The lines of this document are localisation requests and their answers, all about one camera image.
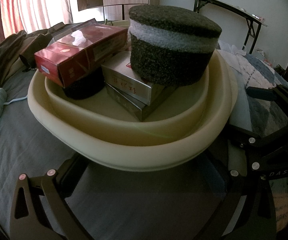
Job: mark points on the dark foam cylinder white band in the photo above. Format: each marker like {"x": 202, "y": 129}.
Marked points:
{"x": 171, "y": 50}

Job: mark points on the glossy red box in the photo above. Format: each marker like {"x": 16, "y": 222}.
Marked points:
{"x": 84, "y": 52}

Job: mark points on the olive jacket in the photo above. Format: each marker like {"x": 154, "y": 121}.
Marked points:
{"x": 11, "y": 52}

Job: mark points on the red striped curtain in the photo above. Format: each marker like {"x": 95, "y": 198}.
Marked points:
{"x": 28, "y": 7}

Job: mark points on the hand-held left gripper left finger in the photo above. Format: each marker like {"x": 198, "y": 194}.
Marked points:
{"x": 71, "y": 177}

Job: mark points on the grey bed sheet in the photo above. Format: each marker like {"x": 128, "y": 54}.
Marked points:
{"x": 21, "y": 150}

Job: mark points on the black folding table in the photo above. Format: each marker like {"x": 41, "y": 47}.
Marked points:
{"x": 234, "y": 10}

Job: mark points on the small dark foam cylinder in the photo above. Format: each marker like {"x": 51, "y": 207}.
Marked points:
{"x": 84, "y": 87}

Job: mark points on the blue checkered blanket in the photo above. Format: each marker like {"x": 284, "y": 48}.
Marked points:
{"x": 256, "y": 75}

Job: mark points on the cream plastic basin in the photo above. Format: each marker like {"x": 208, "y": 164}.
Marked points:
{"x": 134, "y": 140}

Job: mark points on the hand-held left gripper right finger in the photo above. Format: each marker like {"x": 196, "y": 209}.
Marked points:
{"x": 216, "y": 182}

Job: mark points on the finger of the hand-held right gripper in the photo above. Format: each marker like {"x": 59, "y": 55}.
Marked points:
{"x": 260, "y": 93}
{"x": 256, "y": 141}

